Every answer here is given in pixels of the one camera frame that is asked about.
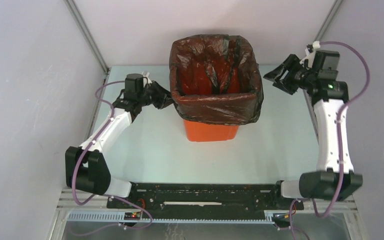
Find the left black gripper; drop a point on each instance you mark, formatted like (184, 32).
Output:
(161, 92)

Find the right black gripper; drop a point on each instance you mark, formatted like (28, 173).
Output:
(291, 64)

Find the orange plastic trash bin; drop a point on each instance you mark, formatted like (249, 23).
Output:
(202, 132)

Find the black plastic trash bag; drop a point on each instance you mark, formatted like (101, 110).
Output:
(215, 79)

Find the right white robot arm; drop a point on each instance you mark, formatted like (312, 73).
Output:
(317, 75)

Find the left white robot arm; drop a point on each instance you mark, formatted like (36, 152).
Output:
(86, 168)

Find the small electronics board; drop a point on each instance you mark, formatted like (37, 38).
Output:
(132, 216)

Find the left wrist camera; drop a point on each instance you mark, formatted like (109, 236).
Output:
(146, 78)

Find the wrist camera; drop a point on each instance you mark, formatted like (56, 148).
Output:
(310, 53)
(146, 78)

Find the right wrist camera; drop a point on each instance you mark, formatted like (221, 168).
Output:
(310, 53)

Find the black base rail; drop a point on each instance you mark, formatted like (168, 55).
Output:
(211, 201)

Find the white cable duct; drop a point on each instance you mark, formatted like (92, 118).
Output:
(117, 217)

